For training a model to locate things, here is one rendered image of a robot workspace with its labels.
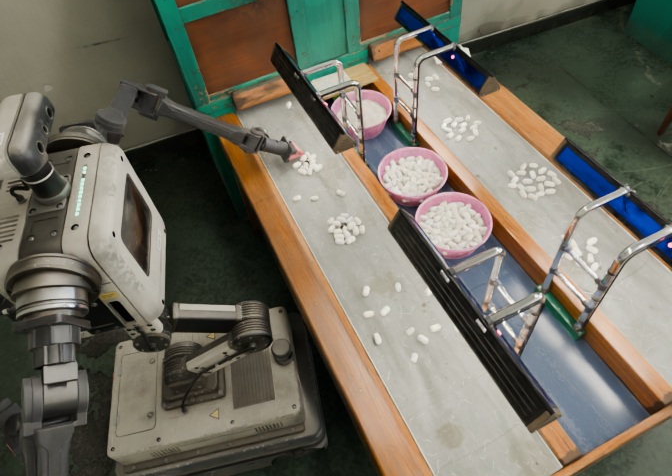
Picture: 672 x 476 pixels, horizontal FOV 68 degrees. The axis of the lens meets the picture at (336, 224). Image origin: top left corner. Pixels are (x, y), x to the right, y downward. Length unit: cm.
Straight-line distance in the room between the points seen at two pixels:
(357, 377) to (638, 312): 87
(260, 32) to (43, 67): 134
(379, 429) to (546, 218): 94
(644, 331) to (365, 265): 86
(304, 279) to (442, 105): 105
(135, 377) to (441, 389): 110
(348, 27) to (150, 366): 163
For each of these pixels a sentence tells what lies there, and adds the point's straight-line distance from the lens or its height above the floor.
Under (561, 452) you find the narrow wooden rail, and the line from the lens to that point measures 150.
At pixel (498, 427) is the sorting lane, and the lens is 151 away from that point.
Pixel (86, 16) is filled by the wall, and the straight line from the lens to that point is 301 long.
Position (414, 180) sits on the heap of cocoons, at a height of 74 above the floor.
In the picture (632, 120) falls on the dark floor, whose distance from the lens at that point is 363.
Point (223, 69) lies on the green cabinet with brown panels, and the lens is 227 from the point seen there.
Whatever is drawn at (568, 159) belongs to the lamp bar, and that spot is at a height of 108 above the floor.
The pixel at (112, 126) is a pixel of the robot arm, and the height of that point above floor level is 134.
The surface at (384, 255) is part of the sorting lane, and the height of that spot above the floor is 74.
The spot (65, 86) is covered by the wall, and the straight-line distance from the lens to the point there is 320.
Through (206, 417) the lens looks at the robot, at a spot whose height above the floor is 48.
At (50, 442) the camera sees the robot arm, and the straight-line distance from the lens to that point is 109.
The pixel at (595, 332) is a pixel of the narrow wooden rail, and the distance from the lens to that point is 169.
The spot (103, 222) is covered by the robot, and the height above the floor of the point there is 144.
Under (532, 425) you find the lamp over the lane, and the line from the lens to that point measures 118.
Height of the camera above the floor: 216
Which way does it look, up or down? 51 degrees down
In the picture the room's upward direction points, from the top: 8 degrees counter-clockwise
